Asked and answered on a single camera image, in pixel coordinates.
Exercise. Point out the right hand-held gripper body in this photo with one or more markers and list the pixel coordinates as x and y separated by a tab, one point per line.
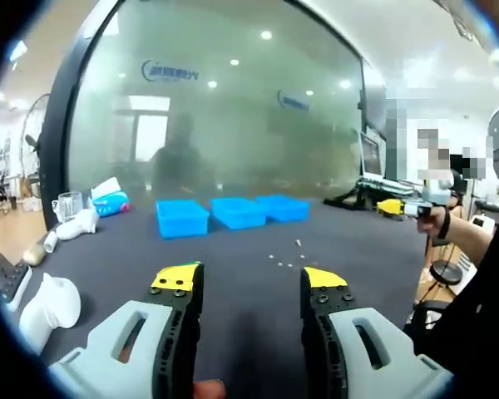
438	193

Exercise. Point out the clear glass mug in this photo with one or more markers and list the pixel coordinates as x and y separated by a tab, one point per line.
70	205

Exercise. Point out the round black stool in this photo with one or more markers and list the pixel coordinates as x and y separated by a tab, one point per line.
445	272

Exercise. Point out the person's right hand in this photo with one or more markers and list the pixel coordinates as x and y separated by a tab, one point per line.
432	226

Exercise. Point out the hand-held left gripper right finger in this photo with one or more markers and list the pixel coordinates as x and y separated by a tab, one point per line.
395	353

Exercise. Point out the blue plastic bin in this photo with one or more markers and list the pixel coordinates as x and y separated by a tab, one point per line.
238	214
285	208
182	220

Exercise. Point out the white curved plastic object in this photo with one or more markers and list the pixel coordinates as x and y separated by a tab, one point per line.
81	224

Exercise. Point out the person in black shirt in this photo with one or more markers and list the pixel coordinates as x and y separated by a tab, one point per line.
482	324

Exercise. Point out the small white pipe piece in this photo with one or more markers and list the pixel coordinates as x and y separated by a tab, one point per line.
51	243

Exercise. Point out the white office desk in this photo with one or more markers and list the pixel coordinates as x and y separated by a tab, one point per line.
393	187

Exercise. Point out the black standing fan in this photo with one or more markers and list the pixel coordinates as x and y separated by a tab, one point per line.
33	143

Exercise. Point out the black mesh desk chair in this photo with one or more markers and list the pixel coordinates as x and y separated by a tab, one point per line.
1	189

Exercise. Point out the person's left hand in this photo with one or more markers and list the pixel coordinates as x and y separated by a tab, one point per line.
208	390

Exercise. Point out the beige oval object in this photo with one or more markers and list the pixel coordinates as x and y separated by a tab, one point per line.
35	255

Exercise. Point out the blue tissue pack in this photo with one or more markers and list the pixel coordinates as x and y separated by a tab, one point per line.
110	203

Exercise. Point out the computer monitor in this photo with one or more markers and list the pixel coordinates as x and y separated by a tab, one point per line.
371	154

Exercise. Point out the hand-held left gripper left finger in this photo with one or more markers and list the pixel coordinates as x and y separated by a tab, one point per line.
154	332

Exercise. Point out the black office chair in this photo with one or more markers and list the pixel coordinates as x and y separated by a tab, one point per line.
426	311

